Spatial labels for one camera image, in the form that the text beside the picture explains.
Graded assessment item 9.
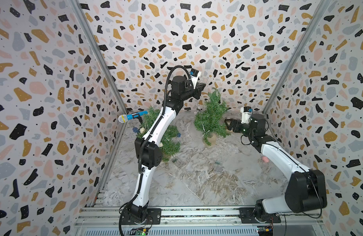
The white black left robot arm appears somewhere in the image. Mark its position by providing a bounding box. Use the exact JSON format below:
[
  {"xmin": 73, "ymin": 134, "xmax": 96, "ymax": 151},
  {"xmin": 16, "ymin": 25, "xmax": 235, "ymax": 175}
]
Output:
[{"xmin": 122, "ymin": 75, "xmax": 206, "ymax": 223}]

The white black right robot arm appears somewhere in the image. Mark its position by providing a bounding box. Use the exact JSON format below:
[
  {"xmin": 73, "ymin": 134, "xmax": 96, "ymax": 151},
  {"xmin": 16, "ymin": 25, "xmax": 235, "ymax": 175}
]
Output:
[{"xmin": 224, "ymin": 111, "xmax": 327, "ymax": 218}]

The clear battery box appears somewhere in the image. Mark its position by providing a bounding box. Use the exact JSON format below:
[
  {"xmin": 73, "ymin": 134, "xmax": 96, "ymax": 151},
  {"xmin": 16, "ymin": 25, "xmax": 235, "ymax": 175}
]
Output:
[{"xmin": 213, "ymin": 161, "xmax": 223, "ymax": 174}]

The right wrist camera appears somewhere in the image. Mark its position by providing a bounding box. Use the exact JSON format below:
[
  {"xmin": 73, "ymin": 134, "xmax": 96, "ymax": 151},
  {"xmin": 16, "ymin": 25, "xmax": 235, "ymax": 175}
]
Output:
[{"xmin": 240, "ymin": 106, "xmax": 253, "ymax": 124}]

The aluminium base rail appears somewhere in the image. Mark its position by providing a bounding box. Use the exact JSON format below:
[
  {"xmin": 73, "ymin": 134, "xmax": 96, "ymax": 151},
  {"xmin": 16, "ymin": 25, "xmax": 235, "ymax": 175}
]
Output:
[{"xmin": 71, "ymin": 206, "xmax": 329, "ymax": 236}]

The green left christmas tree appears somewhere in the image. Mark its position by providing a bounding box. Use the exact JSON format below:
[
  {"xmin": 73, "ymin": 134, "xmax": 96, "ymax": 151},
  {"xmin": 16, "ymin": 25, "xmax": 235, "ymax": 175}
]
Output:
[{"xmin": 136, "ymin": 107, "xmax": 180, "ymax": 163}]

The metal corner post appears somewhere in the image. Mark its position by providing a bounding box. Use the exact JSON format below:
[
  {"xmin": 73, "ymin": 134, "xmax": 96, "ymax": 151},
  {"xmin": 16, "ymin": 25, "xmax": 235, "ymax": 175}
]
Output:
[
  {"xmin": 69, "ymin": 0, "xmax": 127, "ymax": 114},
  {"xmin": 262, "ymin": 0, "xmax": 330, "ymax": 115}
]

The green right christmas tree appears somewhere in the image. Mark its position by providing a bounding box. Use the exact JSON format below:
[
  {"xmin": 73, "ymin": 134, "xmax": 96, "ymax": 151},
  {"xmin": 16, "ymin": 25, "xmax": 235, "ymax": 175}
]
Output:
[{"xmin": 194, "ymin": 88, "xmax": 229, "ymax": 146}]

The blue toy microphone on stand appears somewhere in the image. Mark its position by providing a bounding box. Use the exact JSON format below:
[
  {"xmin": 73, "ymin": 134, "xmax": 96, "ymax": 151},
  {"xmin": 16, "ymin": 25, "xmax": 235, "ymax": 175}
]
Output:
[{"xmin": 118, "ymin": 111, "xmax": 148, "ymax": 124}]

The pink small toy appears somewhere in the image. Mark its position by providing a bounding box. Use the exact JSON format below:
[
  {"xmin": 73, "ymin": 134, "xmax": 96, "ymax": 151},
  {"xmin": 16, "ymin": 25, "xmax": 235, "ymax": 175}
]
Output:
[{"xmin": 262, "ymin": 156, "xmax": 270, "ymax": 163}]

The metal left corner post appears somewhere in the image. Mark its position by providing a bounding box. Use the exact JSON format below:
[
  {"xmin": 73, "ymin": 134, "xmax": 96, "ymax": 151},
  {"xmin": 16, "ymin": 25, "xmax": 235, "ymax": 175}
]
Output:
[{"xmin": 69, "ymin": 0, "xmax": 127, "ymax": 114}]

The green christmas tree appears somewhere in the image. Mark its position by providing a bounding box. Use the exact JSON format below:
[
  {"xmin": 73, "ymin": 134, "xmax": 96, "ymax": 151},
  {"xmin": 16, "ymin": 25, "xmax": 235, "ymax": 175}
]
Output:
[
  {"xmin": 194, "ymin": 88, "xmax": 229, "ymax": 146},
  {"xmin": 136, "ymin": 107, "xmax": 180, "ymax": 163}
]

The metal right corner post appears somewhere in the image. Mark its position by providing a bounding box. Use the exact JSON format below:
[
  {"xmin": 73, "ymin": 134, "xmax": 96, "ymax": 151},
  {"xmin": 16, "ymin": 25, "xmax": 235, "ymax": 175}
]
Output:
[{"xmin": 262, "ymin": 0, "xmax": 330, "ymax": 115}]

